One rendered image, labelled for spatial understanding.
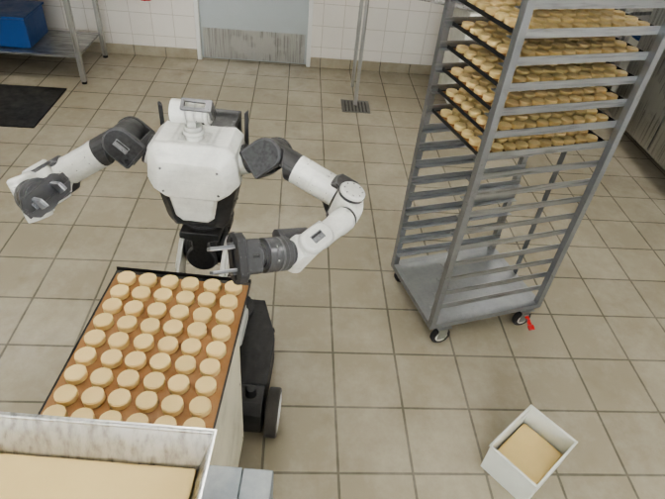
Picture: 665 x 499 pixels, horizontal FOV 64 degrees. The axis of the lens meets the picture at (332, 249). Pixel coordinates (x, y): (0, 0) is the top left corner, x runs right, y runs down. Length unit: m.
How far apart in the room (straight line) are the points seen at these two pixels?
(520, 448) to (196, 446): 1.80
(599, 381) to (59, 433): 2.48
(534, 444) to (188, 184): 1.73
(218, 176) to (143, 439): 0.91
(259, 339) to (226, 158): 1.07
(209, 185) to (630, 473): 2.05
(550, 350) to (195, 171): 2.03
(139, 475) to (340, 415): 1.62
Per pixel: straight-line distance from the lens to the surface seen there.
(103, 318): 1.54
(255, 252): 1.27
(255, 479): 0.93
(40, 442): 0.90
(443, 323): 2.63
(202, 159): 1.58
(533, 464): 2.43
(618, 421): 2.82
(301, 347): 2.61
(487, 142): 2.02
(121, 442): 0.86
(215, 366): 1.38
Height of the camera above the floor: 2.01
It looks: 40 degrees down
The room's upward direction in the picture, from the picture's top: 6 degrees clockwise
